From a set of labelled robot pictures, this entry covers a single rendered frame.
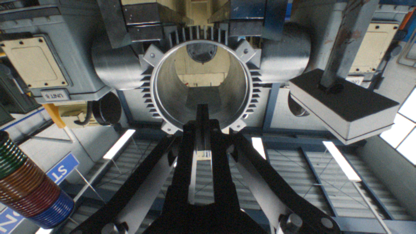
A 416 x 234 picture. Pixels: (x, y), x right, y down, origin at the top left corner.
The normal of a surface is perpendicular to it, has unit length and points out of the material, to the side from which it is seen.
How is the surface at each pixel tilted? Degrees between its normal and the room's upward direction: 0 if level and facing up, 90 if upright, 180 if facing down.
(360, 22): 90
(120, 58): 103
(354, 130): 90
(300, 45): 114
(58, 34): 90
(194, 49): 90
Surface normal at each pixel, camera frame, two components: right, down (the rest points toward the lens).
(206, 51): 0.04, 0.55
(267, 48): 0.02, 0.28
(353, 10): -1.00, 0.05
